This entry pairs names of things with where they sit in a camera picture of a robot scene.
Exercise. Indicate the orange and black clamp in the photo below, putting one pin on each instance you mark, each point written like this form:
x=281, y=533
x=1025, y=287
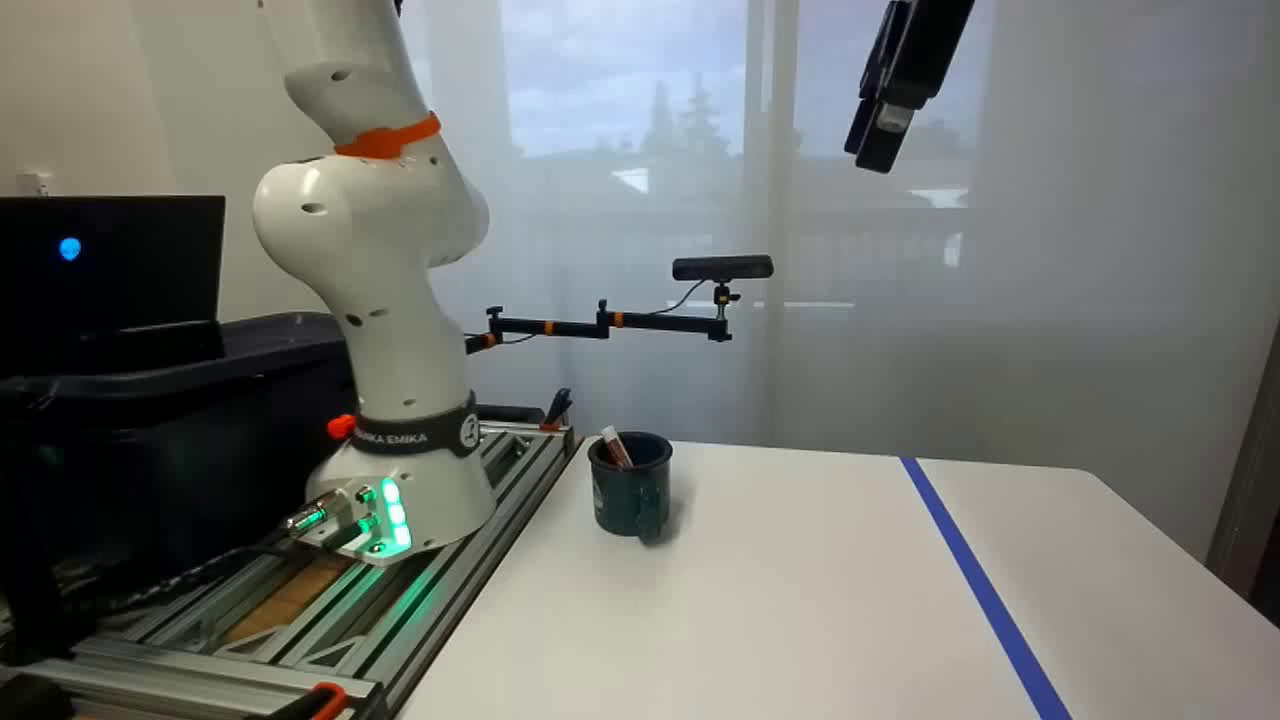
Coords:
x=329, y=700

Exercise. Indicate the aluminium extrusion base frame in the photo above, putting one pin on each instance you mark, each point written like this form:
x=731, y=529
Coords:
x=402, y=606

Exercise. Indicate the sheer white curtain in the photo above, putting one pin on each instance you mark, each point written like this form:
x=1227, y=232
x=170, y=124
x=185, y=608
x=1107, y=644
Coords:
x=1095, y=265

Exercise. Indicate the black cabinet box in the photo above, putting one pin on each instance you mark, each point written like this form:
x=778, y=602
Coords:
x=201, y=441

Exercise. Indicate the black bar-shaped camera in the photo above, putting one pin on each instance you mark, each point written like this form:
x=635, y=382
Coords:
x=723, y=268

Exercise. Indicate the blue tape stripe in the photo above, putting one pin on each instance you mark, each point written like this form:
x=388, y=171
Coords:
x=981, y=582

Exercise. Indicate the black monitor with blue light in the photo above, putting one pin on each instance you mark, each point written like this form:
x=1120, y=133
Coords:
x=115, y=280

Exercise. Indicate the small black orange clamp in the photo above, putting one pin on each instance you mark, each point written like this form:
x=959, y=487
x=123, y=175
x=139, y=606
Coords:
x=558, y=411

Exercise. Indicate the dark brown furniture edge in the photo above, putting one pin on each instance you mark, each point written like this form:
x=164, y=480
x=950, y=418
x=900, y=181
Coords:
x=1254, y=504

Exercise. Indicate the dark teal speckled cup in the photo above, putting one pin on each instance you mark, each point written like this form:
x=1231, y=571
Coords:
x=629, y=503

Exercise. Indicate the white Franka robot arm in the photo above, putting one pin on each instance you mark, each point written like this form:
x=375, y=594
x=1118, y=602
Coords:
x=385, y=265

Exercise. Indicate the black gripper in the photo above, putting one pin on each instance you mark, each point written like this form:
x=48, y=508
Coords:
x=923, y=44

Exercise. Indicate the orange round knob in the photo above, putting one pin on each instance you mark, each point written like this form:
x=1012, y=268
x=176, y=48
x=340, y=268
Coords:
x=340, y=427

